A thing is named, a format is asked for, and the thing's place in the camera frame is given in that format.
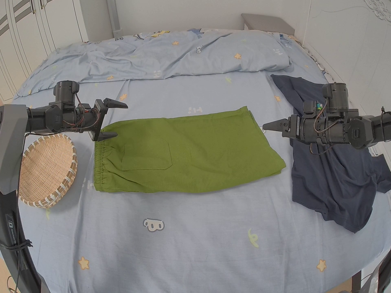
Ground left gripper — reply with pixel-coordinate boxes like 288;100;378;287
73;98;128;141

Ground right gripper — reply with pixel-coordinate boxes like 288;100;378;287
263;114;326;144

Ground green shorts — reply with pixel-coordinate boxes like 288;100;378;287
93;106;287;193

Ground dark blue garment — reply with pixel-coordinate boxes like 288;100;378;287
270;74;391;234

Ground round woven basket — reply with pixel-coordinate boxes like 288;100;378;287
18;133;78;209

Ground bed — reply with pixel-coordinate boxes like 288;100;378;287
0;0;391;293

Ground pale blue quilt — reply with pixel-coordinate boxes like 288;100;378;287
14;29;295;98

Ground grey bedside table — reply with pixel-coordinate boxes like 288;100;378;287
241;13;296;34

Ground white wardrobe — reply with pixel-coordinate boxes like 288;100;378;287
0;0;106;103

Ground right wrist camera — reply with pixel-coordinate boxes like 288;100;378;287
303;101;319;116

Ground black cable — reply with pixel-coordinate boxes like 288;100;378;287
309;142;334;155

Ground white cord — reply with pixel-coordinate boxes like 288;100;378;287
301;0;313;46

